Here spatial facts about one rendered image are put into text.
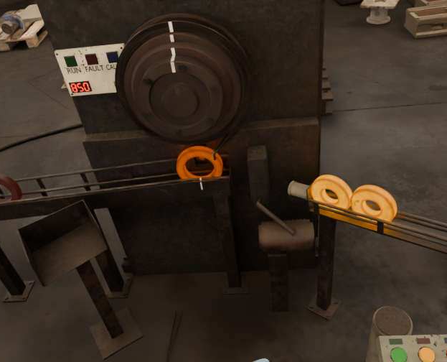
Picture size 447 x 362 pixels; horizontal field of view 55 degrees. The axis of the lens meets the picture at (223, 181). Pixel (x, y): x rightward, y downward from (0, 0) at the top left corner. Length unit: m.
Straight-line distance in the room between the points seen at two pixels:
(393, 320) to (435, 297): 0.78
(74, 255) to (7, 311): 0.89
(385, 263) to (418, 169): 0.83
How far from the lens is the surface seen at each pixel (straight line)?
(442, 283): 2.36
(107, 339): 2.23
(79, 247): 1.79
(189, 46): 1.43
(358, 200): 1.58
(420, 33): 4.83
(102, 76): 1.73
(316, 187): 1.64
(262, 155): 1.68
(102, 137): 1.85
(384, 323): 1.54
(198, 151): 1.68
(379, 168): 2.94
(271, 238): 1.75
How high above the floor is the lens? 1.79
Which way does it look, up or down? 39 degrees down
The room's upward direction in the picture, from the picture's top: 9 degrees counter-clockwise
